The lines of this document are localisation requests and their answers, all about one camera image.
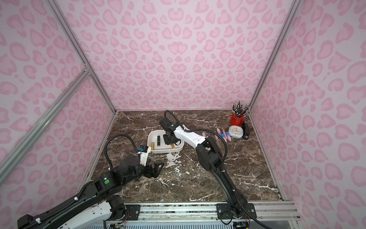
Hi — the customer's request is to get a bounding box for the black object behind clock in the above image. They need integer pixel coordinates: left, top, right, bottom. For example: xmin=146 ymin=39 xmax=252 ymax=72
xmin=241 ymin=121 xmax=250 ymax=140

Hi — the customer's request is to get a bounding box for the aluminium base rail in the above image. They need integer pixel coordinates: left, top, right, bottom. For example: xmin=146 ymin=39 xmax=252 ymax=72
xmin=82 ymin=201 xmax=301 ymax=229

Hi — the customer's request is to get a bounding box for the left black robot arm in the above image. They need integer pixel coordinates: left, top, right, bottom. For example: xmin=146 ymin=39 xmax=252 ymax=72
xmin=17 ymin=134 xmax=165 ymax=229

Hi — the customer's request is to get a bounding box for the bundle of pens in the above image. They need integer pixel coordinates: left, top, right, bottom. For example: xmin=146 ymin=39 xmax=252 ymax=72
xmin=231 ymin=101 xmax=251 ymax=118

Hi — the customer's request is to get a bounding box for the white plastic storage box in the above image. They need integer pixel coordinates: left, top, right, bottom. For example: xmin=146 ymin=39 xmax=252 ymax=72
xmin=147 ymin=130 xmax=185 ymax=154

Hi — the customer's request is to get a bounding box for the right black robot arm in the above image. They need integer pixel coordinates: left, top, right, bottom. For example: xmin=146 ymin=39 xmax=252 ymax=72
xmin=160 ymin=110 xmax=249 ymax=219

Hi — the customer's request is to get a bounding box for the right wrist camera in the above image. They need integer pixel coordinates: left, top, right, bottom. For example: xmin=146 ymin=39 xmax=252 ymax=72
xmin=159 ymin=117 xmax=176 ymax=132

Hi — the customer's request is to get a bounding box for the black lipstick gold band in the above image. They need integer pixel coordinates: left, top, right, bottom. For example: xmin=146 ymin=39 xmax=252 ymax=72
xmin=157 ymin=135 xmax=161 ymax=147

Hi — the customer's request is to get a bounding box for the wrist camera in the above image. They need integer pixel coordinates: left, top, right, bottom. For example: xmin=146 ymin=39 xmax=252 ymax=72
xmin=138 ymin=145 xmax=152 ymax=167
xmin=159 ymin=117 xmax=176 ymax=132

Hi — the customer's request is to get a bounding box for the red pen holder cup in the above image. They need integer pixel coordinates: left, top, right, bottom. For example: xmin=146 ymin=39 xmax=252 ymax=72
xmin=229 ymin=114 xmax=245 ymax=127

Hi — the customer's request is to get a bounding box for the white round alarm clock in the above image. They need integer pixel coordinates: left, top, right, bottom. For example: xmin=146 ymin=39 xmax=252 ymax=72
xmin=228 ymin=126 xmax=244 ymax=139

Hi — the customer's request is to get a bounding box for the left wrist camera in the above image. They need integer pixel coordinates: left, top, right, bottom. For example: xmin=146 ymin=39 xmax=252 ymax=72
xmin=138 ymin=145 xmax=152 ymax=167

